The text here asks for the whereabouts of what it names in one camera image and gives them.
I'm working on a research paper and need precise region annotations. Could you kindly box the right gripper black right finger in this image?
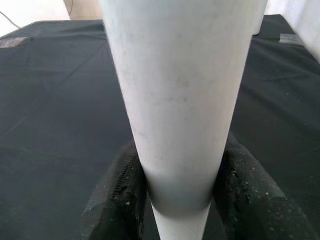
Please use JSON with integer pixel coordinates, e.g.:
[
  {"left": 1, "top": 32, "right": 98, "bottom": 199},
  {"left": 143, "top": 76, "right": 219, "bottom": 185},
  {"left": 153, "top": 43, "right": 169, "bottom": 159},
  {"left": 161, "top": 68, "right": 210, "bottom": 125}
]
[{"left": 211, "top": 131, "right": 313, "bottom": 240}]

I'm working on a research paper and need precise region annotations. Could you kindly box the clear tape strip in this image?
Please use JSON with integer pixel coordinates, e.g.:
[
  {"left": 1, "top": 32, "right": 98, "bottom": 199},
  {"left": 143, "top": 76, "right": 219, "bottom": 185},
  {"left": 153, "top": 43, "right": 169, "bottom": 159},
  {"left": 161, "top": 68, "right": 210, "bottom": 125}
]
[{"left": 0, "top": 36, "right": 29, "bottom": 49}]

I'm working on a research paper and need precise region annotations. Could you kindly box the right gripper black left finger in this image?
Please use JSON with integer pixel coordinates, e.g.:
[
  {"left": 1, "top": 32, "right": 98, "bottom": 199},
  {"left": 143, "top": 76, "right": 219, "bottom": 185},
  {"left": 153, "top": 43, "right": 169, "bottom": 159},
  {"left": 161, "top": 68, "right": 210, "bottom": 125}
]
[{"left": 77, "top": 141, "right": 149, "bottom": 240}]

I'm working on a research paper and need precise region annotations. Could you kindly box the long black wall cable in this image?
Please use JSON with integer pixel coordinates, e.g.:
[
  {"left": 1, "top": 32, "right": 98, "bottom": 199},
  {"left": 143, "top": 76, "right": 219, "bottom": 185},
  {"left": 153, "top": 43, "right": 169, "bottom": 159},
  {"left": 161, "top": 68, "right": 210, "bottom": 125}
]
[{"left": 0, "top": 10, "right": 16, "bottom": 27}]

